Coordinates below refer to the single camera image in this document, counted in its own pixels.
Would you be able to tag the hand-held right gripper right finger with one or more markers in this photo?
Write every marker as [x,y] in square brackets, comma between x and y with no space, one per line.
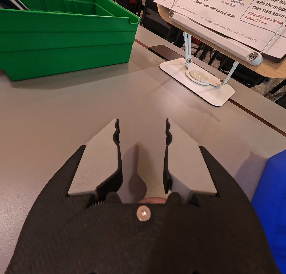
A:
[190,166]

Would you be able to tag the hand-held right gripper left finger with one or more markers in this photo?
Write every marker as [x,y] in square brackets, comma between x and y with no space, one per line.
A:
[93,166]

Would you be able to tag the blue plastic bin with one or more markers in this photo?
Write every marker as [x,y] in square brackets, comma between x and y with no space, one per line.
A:
[272,200]

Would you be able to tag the instruction sheet on stand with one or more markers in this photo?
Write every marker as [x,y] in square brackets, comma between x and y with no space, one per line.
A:
[212,95]

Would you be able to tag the printed instruction sheet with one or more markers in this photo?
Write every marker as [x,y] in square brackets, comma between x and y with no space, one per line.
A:
[223,12]

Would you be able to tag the black office chair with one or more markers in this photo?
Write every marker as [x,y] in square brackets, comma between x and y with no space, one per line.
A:
[156,21]
[245,74]

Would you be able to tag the green plastic bin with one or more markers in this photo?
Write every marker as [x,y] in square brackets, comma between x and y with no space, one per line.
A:
[67,43]

